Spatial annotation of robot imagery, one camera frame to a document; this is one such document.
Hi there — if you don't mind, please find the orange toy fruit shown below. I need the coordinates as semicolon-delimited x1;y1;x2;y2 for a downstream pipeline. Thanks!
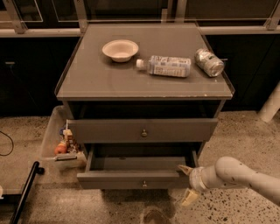
54;143;67;155

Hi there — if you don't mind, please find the silver drink can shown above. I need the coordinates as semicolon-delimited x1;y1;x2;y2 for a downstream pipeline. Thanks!
194;48;224;77

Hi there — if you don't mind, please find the grey drawer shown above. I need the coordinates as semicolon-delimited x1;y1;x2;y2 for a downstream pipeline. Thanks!
66;118;218;144
77;143;198;189

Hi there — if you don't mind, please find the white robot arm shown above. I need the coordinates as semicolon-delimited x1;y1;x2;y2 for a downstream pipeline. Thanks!
178;157;280;207

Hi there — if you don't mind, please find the white pillar base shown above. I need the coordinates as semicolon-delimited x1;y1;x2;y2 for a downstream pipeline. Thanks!
258;81;280;123

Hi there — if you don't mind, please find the black metal bar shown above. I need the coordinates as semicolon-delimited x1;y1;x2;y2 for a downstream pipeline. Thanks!
10;161;45;224

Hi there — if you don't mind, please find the grey top drawer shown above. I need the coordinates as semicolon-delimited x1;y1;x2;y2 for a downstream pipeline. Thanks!
66;118;218;144

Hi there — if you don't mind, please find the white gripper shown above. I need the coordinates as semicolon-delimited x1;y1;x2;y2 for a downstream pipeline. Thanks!
178;164;217;207

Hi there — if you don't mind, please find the clear plastic storage bin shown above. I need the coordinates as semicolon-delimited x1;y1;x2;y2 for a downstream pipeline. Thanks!
40;106;86;170

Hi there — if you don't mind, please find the black floor cable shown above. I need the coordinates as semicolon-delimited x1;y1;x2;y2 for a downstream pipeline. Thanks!
0;130;15;157

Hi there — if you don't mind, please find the metal window railing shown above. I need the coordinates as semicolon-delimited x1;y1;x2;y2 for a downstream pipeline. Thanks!
0;0;280;37

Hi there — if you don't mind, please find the grey drawer cabinet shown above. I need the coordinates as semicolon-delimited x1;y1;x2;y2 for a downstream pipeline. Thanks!
54;23;235;187

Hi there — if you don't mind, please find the small brown snack box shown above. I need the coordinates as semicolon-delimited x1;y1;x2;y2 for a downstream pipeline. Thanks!
63;129;80;153

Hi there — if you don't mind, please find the clear plastic water bottle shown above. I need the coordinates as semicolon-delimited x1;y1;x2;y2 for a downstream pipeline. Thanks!
136;55;192;78

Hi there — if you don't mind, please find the white paper bowl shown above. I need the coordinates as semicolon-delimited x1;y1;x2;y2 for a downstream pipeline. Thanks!
102;39;139;63

